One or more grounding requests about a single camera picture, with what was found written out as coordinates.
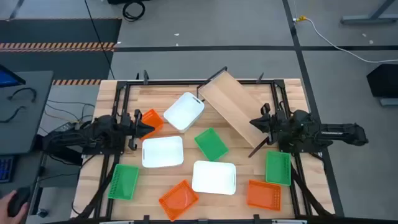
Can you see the long orange black hazard tape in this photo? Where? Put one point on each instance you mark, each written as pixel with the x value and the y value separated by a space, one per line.
pixel 56 46

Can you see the black computer mouse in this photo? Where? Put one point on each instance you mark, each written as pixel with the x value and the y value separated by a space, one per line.
pixel 18 200

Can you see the black desk foot beam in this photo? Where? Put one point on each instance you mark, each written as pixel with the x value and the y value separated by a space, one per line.
pixel 62 157

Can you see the gray desk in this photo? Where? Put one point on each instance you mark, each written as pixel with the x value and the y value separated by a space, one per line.
pixel 28 124

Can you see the green slotted plastic basket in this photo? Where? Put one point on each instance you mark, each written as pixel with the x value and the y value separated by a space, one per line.
pixel 123 181
pixel 211 144
pixel 278 168

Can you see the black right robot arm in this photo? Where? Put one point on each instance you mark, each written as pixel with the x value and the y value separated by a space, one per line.
pixel 335 133

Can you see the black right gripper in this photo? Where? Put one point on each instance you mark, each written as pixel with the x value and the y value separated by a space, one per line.
pixel 273 127

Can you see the short orange black hazard tape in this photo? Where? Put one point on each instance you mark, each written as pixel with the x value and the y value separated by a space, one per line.
pixel 76 82

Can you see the black floor mat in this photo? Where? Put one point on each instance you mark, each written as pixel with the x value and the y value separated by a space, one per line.
pixel 62 31

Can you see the gray metal table leg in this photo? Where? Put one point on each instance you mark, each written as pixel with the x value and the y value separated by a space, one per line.
pixel 367 19

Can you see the small round black knob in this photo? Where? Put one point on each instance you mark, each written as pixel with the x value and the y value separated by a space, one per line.
pixel 42 213

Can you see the white plastic basket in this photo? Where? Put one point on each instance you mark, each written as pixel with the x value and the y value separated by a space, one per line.
pixel 162 152
pixel 184 111
pixel 214 177

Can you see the black aluminium table frame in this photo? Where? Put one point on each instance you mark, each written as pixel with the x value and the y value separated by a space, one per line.
pixel 174 82

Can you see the black power adapter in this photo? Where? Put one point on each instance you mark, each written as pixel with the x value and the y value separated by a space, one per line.
pixel 63 127

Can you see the computer monitor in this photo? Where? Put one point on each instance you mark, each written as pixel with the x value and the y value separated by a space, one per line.
pixel 7 79

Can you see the yellow power plug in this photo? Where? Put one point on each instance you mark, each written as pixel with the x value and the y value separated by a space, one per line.
pixel 301 19

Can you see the black box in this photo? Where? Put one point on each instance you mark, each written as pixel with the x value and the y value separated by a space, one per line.
pixel 384 81

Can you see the orange slotted plastic basket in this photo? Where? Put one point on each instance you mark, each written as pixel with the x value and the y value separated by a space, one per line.
pixel 178 200
pixel 154 116
pixel 264 195

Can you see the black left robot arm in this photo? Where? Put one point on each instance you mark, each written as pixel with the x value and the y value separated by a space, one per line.
pixel 93 132

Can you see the person's hand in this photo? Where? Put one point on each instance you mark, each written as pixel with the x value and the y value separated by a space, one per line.
pixel 6 208

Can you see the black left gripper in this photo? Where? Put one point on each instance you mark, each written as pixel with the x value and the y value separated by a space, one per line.
pixel 132 127

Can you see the backlit computer keyboard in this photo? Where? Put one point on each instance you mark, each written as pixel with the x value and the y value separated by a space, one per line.
pixel 5 169

